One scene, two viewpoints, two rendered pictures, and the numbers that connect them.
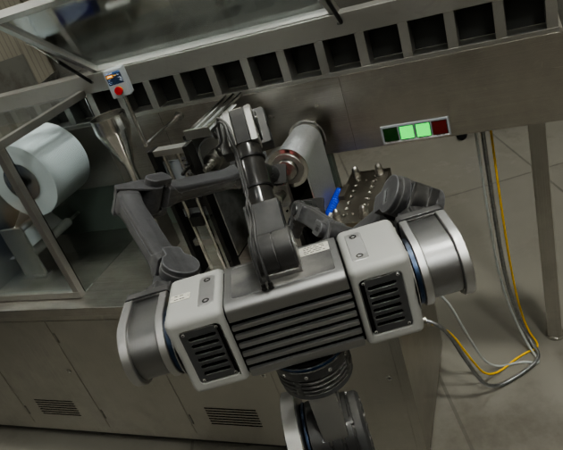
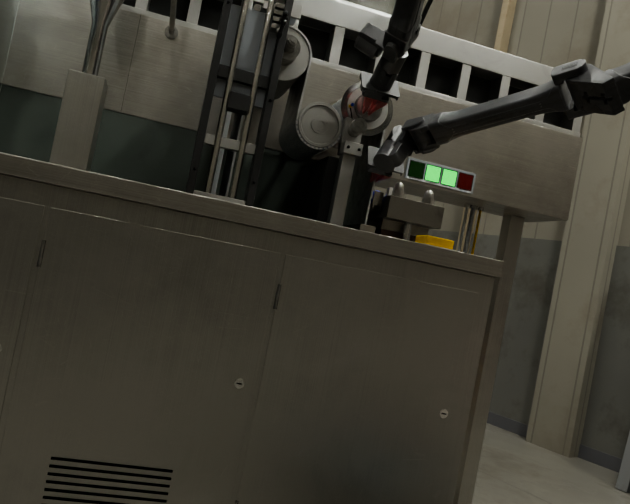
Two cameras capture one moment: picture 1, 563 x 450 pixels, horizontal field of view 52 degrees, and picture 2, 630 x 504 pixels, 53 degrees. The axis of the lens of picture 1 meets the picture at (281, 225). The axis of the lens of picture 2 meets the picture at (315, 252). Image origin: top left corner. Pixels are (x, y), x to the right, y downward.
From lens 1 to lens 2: 1.76 m
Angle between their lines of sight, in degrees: 49
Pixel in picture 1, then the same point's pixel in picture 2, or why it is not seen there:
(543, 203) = (498, 324)
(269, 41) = (335, 12)
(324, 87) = not seen: hidden behind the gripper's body
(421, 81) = not seen: hidden behind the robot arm
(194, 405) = (28, 449)
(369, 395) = (401, 446)
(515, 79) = (539, 162)
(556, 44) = (575, 146)
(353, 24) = (425, 42)
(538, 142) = (511, 254)
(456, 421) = not seen: outside the picture
